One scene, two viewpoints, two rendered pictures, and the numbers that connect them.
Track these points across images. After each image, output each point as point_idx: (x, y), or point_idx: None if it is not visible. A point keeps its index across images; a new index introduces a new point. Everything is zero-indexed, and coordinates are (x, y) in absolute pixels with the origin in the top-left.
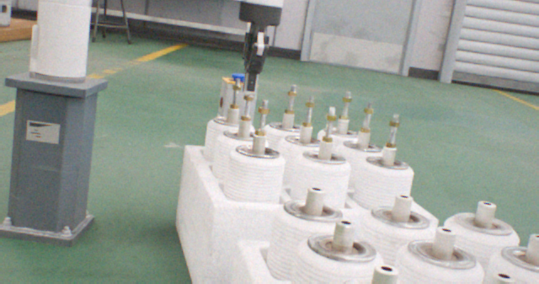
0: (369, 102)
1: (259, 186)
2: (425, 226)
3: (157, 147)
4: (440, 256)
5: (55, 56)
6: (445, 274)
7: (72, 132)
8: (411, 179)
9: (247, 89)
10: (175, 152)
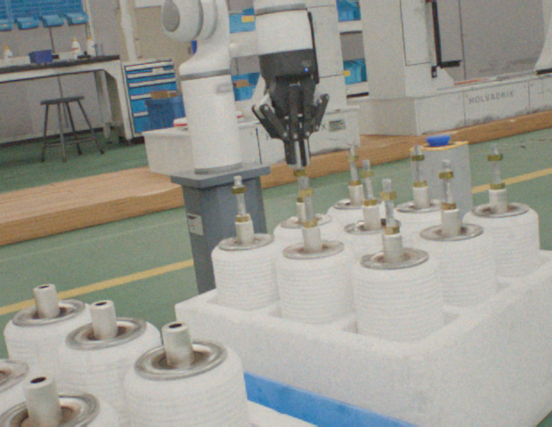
0: (442, 160)
1: (223, 286)
2: (87, 347)
3: (542, 237)
4: None
5: (193, 149)
6: None
7: (212, 223)
8: (409, 287)
9: (287, 163)
10: None
